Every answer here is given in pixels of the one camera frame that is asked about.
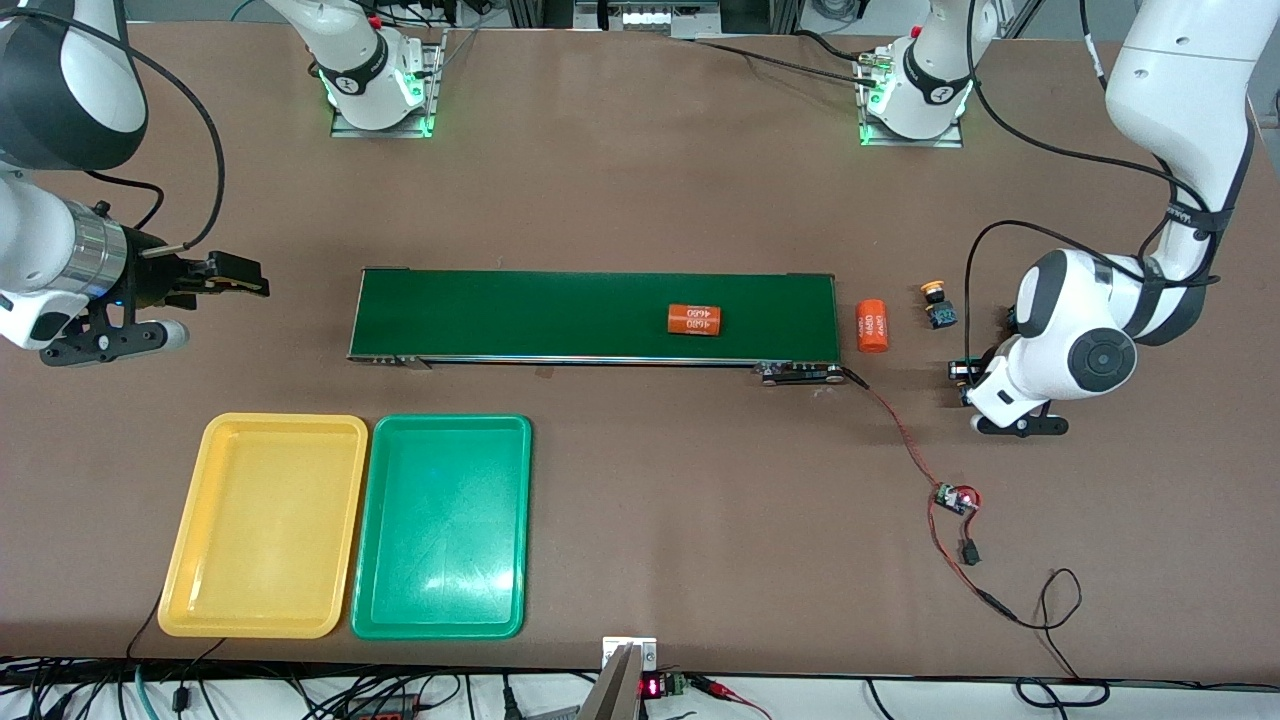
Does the orange cylinder white print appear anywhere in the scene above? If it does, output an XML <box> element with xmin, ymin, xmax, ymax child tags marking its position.
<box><xmin>666</xmin><ymin>302</ymin><xmax>726</xmax><ymax>339</ymax></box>
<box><xmin>855</xmin><ymin>297</ymin><xmax>892</xmax><ymax>354</ymax></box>

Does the green conveyor belt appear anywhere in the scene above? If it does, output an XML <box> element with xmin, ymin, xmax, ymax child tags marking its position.
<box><xmin>346</xmin><ymin>266</ymin><xmax>849</xmax><ymax>387</ymax></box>

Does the yellow plastic tray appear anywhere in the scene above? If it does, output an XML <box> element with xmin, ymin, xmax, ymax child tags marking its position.
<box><xmin>157</xmin><ymin>412</ymin><xmax>370</xmax><ymax>640</ymax></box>

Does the long black table cable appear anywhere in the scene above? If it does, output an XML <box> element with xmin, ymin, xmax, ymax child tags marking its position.
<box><xmin>690</xmin><ymin>36</ymin><xmax>881</xmax><ymax>89</ymax></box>

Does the silver camera mount bracket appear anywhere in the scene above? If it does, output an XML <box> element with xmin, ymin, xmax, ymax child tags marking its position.
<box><xmin>601</xmin><ymin>636</ymin><xmax>659</xmax><ymax>673</ymax></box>

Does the looped thin black cable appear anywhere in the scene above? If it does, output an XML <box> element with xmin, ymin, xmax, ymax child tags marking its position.
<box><xmin>1000</xmin><ymin>566</ymin><xmax>1113</xmax><ymax>709</ymax></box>

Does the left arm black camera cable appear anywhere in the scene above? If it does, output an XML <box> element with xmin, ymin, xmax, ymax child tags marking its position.
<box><xmin>963</xmin><ymin>85</ymin><xmax>1226</xmax><ymax>306</ymax></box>

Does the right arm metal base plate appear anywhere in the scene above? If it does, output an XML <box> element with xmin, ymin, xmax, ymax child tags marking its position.
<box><xmin>330</xmin><ymin>28</ymin><xmax>447</xmax><ymax>139</ymax></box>

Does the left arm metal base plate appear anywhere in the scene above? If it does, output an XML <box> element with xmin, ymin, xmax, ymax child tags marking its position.
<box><xmin>856</xmin><ymin>50</ymin><xmax>965</xmax><ymax>149</ymax></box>

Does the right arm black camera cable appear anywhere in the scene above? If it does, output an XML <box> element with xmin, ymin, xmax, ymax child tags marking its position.
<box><xmin>20</xmin><ymin>5</ymin><xmax>227</xmax><ymax>251</ymax></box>

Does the silver metal box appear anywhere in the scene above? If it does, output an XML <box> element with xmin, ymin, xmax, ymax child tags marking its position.
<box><xmin>573</xmin><ymin>0</ymin><xmax>723</xmax><ymax>39</ymax></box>

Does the red clip lead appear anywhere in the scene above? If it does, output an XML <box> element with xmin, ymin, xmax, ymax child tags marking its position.
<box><xmin>690</xmin><ymin>676</ymin><xmax>773</xmax><ymax>720</ymax></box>

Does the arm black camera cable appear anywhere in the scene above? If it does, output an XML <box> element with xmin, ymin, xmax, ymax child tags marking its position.
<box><xmin>20</xmin><ymin>5</ymin><xmax>227</xmax><ymax>251</ymax></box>
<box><xmin>963</xmin><ymin>85</ymin><xmax>1226</xmax><ymax>306</ymax></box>

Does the green plastic tray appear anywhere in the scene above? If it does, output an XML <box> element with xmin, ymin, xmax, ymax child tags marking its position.
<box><xmin>350</xmin><ymin>413</ymin><xmax>534</xmax><ymax>641</ymax></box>

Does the grey metal profile bar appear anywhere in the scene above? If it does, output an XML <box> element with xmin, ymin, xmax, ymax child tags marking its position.
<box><xmin>578</xmin><ymin>644</ymin><xmax>642</xmax><ymax>720</ymax></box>

